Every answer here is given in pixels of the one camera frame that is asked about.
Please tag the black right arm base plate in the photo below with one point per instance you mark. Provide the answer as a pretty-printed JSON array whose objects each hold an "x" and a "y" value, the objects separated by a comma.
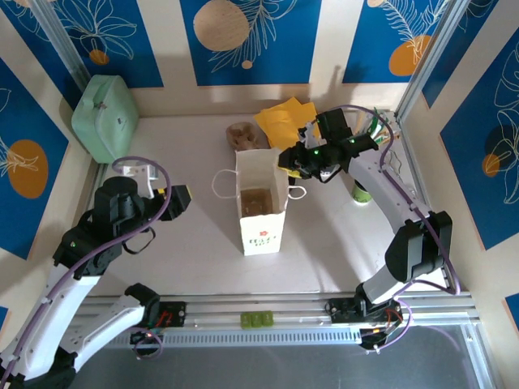
[{"x": 340, "y": 312}]

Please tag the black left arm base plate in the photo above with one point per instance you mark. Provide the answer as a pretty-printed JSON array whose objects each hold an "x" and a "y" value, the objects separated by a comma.
[{"x": 178, "y": 314}]

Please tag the aluminium frame post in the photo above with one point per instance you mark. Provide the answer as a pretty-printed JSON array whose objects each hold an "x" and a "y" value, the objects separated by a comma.
[
  {"x": 430, "y": 52},
  {"x": 61, "y": 40}
]

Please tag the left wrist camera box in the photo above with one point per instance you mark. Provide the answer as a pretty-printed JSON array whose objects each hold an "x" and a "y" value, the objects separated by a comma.
[{"x": 140, "y": 174}]

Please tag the stack of yellow napkins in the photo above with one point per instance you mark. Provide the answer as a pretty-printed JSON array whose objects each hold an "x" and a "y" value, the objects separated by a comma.
[{"x": 280, "y": 119}]

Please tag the green coffee cup black lid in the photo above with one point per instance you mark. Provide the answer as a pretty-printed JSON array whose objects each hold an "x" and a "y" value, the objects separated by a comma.
[{"x": 361, "y": 196}]

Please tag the clear plastic tongs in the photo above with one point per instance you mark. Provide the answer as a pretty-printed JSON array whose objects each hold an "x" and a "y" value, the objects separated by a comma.
[{"x": 409, "y": 194}]

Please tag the black controller board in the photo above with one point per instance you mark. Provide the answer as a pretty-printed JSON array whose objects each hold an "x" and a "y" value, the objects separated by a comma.
[
  {"x": 146, "y": 340},
  {"x": 375, "y": 338}
]

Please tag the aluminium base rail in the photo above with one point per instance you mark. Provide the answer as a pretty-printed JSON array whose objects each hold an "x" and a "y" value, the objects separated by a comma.
[{"x": 292, "y": 308}]

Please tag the stack of pulp cup carriers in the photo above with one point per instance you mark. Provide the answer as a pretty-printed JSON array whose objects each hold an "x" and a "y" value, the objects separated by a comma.
[{"x": 241, "y": 135}]

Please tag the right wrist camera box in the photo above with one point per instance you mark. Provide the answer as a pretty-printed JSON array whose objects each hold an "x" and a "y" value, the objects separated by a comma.
[{"x": 310, "y": 135}]

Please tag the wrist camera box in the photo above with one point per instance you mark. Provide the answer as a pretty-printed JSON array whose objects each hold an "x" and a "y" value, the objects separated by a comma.
[
  {"x": 140, "y": 174},
  {"x": 310, "y": 135}
]

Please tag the mint green carry case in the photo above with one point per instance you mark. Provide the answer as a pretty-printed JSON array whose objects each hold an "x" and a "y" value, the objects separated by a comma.
[{"x": 103, "y": 117}]

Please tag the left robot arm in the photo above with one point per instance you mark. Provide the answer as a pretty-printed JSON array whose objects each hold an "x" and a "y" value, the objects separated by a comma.
[{"x": 61, "y": 300}]

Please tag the green block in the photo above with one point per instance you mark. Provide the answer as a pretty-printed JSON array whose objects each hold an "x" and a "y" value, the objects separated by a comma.
[
  {"x": 246, "y": 319},
  {"x": 256, "y": 319},
  {"x": 267, "y": 318}
]

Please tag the brown pulp cup carrier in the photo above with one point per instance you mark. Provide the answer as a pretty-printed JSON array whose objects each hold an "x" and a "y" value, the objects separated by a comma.
[{"x": 257, "y": 200}]

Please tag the white printed paper bag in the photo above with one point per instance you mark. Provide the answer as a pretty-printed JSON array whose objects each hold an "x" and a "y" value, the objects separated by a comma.
[{"x": 261, "y": 237}]

